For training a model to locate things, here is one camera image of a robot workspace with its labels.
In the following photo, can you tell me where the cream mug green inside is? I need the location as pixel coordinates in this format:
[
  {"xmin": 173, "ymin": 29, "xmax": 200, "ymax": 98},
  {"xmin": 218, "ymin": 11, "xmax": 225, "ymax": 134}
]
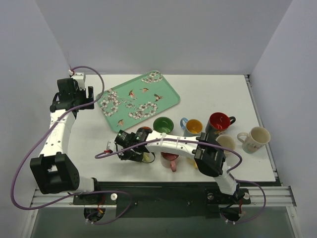
[{"xmin": 153, "ymin": 117, "xmax": 174, "ymax": 134}]

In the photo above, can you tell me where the blue butterfly mug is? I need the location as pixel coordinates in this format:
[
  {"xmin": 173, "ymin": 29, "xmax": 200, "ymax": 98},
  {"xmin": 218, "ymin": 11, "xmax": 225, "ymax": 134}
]
[{"xmin": 180, "ymin": 118, "xmax": 203, "ymax": 137}]

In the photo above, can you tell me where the small yellow mug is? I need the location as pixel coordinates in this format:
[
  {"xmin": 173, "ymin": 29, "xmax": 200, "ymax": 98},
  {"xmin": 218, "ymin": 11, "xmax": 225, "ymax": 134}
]
[{"xmin": 186, "ymin": 158, "xmax": 198, "ymax": 169}]

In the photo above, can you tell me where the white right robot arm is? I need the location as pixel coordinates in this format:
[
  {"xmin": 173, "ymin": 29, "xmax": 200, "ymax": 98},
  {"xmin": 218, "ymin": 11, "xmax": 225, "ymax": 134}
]
[{"xmin": 106, "ymin": 128, "xmax": 239, "ymax": 203}]

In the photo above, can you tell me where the tall beige mug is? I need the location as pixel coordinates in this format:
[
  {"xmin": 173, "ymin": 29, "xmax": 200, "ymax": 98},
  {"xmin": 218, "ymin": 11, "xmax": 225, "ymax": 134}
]
[{"xmin": 237, "ymin": 126, "xmax": 271, "ymax": 154}]

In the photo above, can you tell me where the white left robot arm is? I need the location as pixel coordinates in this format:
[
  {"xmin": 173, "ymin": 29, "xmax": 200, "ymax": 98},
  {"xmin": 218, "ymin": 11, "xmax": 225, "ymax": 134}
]
[{"xmin": 30, "ymin": 73, "xmax": 102, "ymax": 204}]

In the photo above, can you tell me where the green floral tray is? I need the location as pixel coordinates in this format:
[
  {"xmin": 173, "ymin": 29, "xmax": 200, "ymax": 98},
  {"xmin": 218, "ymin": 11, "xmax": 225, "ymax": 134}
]
[{"xmin": 98, "ymin": 70, "xmax": 180, "ymax": 132}]

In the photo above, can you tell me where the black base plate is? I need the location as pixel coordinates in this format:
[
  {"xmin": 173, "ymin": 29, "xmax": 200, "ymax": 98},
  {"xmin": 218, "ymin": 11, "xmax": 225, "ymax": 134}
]
[{"xmin": 73, "ymin": 182, "xmax": 251, "ymax": 218}]

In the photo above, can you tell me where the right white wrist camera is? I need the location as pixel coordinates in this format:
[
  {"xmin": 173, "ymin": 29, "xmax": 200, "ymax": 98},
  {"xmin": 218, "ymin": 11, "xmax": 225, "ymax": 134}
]
[{"xmin": 104, "ymin": 140, "xmax": 115, "ymax": 154}]

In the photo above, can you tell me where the beige cartoon mug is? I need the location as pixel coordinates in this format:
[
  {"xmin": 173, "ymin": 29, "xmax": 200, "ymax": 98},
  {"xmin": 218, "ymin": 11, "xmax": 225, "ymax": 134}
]
[{"xmin": 216, "ymin": 135, "xmax": 236, "ymax": 151}]

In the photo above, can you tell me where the pale green mug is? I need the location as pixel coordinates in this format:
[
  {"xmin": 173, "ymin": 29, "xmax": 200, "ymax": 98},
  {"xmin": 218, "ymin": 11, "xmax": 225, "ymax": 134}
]
[{"xmin": 142, "ymin": 153, "xmax": 155, "ymax": 164}]

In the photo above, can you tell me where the black mug red inside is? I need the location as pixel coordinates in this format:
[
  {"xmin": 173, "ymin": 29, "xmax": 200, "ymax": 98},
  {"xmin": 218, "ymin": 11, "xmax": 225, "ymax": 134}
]
[{"xmin": 205, "ymin": 112, "xmax": 236, "ymax": 137}]

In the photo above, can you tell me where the pink mug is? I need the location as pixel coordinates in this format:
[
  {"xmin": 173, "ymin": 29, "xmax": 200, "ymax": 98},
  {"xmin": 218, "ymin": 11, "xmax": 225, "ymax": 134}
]
[{"xmin": 160, "ymin": 152, "xmax": 179, "ymax": 172}]

